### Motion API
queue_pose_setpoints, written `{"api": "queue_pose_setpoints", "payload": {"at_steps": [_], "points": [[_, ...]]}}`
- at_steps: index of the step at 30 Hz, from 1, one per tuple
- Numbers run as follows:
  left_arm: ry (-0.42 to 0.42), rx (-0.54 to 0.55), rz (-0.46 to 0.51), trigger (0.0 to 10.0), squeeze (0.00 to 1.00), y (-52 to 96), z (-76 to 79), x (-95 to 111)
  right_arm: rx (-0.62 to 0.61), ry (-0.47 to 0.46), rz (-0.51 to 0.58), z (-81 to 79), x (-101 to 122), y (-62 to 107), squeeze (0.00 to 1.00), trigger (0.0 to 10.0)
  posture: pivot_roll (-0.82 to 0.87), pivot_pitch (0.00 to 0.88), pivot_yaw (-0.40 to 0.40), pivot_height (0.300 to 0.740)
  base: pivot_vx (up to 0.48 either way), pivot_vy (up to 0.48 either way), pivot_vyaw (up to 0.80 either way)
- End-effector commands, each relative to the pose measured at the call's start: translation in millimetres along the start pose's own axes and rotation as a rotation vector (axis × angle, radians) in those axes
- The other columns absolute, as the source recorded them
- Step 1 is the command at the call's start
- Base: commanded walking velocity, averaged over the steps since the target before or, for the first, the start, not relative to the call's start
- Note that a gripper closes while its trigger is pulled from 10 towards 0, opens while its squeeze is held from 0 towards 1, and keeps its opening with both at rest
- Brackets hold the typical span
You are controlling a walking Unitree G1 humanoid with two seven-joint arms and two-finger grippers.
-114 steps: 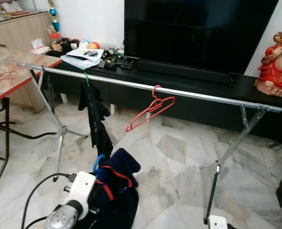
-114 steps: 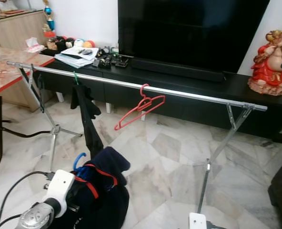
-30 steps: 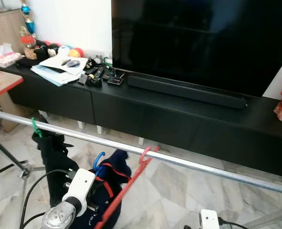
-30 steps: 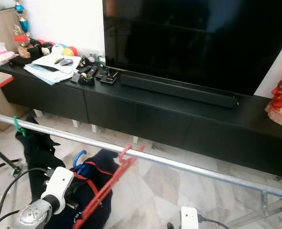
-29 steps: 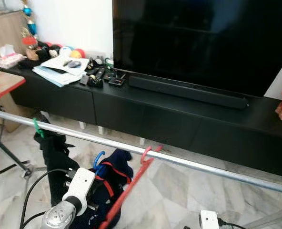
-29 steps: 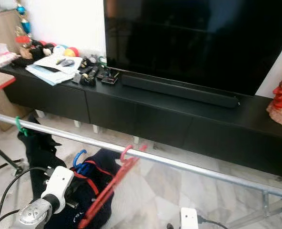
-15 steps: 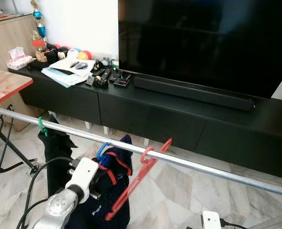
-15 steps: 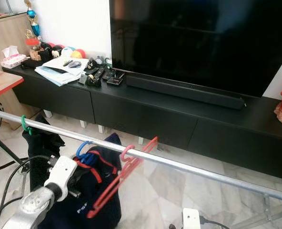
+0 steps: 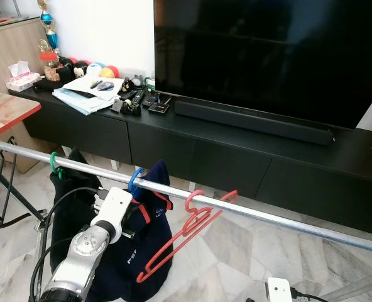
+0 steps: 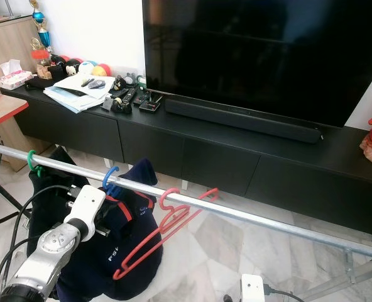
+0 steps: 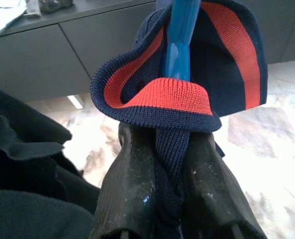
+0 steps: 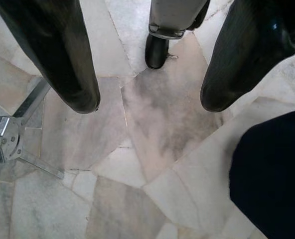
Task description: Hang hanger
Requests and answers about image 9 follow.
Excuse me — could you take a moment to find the blue plastic hanger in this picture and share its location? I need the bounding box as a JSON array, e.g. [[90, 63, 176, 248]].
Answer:
[[128, 167, 145, 199]]

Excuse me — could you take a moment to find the red plastic hanger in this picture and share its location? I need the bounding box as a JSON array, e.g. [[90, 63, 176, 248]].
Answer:
[[136, 189, 238, 284]]

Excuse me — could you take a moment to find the green plastic hanger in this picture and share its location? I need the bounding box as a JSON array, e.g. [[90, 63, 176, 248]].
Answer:
[[50, 151, 66, 180]]

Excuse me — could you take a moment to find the black shirt with green logo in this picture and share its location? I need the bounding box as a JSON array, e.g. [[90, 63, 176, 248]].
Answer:
[[48, 148, 105, 265]]

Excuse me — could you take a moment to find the black tape dispenser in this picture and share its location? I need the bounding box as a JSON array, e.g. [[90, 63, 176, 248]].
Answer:
[[122, 98, 143, 115]]

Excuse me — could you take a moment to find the white paper stack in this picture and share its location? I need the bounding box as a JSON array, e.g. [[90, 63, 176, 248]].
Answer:
[[53, 75, 124, 116]]

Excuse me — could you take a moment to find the silver metal clothes rack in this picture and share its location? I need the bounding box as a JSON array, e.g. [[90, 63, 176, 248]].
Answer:
[[0, 137, 372, 302]]

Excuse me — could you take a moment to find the orange ball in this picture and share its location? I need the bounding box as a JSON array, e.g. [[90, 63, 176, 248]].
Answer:
[[102, 64, 120, 79]]

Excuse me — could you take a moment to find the black soundbar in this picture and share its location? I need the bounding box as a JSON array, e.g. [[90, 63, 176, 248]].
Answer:
[[173, 99, 336, 147]]

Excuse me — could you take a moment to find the white and blue ball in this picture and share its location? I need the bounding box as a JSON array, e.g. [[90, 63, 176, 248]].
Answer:
[[85, 62, 104, 77]]

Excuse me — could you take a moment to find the black mouse plush toy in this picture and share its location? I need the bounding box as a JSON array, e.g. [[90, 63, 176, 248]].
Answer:
[[57, 58, 89, 79]]

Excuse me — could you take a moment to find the marble pattern folding table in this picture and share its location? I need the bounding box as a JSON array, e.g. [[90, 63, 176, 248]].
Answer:
[[0, 89, 47, 230]]

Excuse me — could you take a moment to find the red lidded snack jar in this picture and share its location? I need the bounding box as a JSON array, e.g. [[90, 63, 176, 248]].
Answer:
[[38, 52, 60, 79]]

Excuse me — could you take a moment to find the pink tissue box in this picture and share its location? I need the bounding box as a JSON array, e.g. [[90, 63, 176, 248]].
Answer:
[[6, 61, 41, 92]]

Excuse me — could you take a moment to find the light wood cabinet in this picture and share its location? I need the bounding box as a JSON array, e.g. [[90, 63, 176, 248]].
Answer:
[[0, 18, 48, 95]]

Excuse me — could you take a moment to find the gold and blue trophy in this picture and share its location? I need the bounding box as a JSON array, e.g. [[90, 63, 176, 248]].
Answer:
[[36, 0, 61, 57]]

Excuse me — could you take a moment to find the black flat screen television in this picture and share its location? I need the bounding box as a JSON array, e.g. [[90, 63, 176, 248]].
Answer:
[[153, 0, 372, 130]]

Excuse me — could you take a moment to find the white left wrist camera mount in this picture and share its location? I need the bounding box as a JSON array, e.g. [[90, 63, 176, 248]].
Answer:
[[93, 186, 133, 243]]

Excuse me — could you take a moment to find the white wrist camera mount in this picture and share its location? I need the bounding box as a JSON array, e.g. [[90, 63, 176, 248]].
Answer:
[[266, 277, 293, 302], [93, 186, 133, 243]]

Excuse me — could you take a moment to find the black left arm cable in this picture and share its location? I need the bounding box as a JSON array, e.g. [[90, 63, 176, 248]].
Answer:
[[29, 186, 105, 302]]

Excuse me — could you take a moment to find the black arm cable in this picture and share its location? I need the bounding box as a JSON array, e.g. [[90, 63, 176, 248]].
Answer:
[[29, 186, 105, 302], [291, 289, 328, 302]]

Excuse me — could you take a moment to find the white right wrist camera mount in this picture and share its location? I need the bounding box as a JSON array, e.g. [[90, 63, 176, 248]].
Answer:
[[266, 277, 293, 302]]

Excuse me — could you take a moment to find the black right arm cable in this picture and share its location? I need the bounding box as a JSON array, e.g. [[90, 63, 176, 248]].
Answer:
[[291, 289, 328, 302]]

